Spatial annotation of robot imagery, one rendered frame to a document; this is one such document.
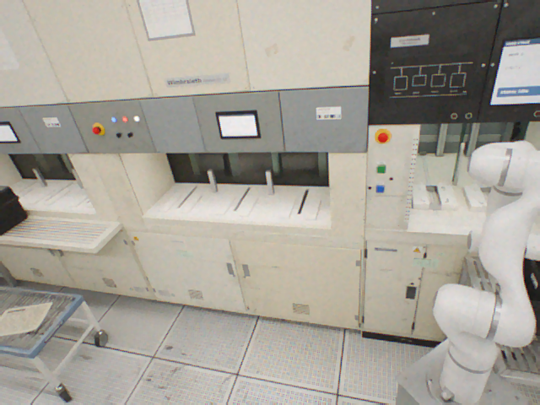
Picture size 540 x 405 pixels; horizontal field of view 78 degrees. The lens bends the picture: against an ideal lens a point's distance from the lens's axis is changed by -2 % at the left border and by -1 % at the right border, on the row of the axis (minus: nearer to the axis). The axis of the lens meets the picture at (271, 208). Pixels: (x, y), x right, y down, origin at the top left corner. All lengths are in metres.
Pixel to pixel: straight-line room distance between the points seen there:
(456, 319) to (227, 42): 1.26
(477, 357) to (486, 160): 0.53
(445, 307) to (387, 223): 0.77
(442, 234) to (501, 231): 0.78
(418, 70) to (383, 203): 0.60
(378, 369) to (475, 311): 1.29
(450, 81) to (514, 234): 0.66
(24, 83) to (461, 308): 2.19
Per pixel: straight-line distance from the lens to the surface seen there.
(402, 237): 1.76
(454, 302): 1.03
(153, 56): 1.69
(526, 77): 1.51
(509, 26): 1.46
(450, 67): 1.44
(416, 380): 1.36
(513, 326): 1.04
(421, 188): 2.03
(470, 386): 1.25
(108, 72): 1.86
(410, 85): 1.44
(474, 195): 2.03
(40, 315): 2.53
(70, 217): 2.64
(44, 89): 2.17
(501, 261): 1.01
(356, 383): 2.19
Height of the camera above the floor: 1.91
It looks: 33 degrees down
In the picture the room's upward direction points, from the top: 8 degrees counter-clockwise
